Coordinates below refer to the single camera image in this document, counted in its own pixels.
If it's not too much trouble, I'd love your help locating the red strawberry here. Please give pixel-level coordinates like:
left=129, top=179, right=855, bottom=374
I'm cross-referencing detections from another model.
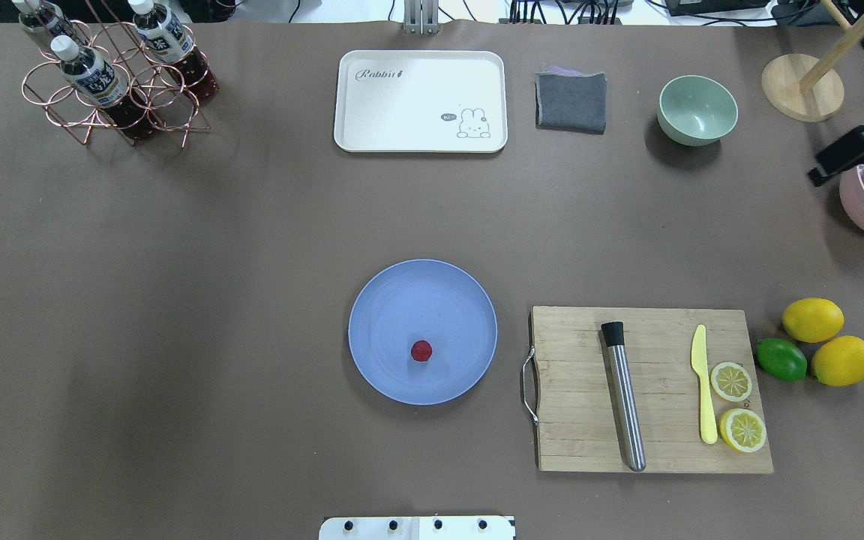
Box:
left=410, top=340, right=434, bottom=362

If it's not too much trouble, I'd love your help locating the blue plate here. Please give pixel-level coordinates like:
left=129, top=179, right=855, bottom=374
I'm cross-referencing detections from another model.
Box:
left=347, top=259, right=498, bottom=406

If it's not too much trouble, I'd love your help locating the wooden mug tree stand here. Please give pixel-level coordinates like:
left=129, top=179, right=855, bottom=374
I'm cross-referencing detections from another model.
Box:
left=760, top=1, right=864, bottom=122

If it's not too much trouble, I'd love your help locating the green bowl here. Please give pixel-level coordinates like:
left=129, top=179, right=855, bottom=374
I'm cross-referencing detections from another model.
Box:
left=657, top=75, right=740, bottom=147

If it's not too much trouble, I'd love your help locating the yellow lemon far side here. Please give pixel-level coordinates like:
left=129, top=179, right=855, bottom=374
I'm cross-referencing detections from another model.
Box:
left=781, top=298, right=845, bottom=343

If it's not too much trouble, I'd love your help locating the yellow lemon near lime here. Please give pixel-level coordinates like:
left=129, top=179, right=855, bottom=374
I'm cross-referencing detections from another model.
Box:
left=811, top=335, right=864, bottom=387

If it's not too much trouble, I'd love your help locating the green lime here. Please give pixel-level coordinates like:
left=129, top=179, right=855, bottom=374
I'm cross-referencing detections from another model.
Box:
left=755, top=337, right=807, bottom=382

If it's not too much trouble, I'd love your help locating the lemon half upper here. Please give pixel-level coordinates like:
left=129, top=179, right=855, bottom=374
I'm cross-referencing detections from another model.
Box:
left=709, top=361, right=753, bottom=403

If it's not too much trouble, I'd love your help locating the lemon half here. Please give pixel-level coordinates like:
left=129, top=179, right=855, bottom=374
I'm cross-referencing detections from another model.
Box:
left=709, top=361, right=753, bottom=403
left=718, top=408, right=767, bottom=452

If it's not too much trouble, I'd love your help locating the grey folded cloth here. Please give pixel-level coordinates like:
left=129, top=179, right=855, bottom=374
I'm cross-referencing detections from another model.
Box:
left=535, top=66, right=608, bottom=134

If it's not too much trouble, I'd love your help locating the lemon half lower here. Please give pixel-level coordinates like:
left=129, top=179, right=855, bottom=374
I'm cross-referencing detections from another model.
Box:
left=718, top=408, right=767, bottom=452

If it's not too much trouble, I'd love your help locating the metal muddler black tip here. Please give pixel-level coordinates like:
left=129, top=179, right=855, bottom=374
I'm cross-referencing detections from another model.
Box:
left=601, top=321, right=646, bottom=473

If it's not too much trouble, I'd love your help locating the yellow plastic knife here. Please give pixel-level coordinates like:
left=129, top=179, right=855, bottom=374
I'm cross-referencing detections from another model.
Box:
left=690, top=324, right=718, bottom=445

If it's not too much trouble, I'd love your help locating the cream rabbit tray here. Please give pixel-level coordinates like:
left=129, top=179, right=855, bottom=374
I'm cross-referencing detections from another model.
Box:
left=333, top=50, right=509, bottom=154

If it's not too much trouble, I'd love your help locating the drink bottle three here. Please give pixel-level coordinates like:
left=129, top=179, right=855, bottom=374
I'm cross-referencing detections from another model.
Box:
left=129, top=1, right=219, bottom=103

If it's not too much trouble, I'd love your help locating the drink bottle two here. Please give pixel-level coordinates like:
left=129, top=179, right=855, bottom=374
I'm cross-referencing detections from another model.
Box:
left=50, top=35, right=157, bottom=140

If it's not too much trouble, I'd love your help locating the drink bottle one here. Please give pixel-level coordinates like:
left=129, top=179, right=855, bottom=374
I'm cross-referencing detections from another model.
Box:
left=11, top=0, right=87, bottom=56

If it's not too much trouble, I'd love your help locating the aluminium frame post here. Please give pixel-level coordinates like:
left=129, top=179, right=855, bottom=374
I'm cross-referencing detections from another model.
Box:
left=402, top=0, right=440, bottom=35

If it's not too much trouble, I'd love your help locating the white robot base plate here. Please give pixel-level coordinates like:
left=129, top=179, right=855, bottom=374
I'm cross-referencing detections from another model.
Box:
left=318, top=514, right=517, bottom=539

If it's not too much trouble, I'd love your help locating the copper wire bottle rack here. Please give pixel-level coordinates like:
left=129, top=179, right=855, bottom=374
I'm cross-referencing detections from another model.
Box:
left=15, top=1, right=219, bottom=145

